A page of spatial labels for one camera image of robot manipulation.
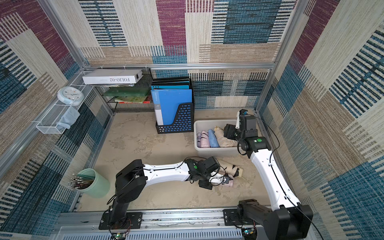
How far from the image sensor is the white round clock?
74cm

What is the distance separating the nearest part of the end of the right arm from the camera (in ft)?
1.72

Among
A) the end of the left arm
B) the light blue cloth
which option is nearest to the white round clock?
the light blue cloth

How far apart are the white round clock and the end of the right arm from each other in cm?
77

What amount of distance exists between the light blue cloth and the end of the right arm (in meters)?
Answer: 0.73

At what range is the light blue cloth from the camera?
0.66 meters
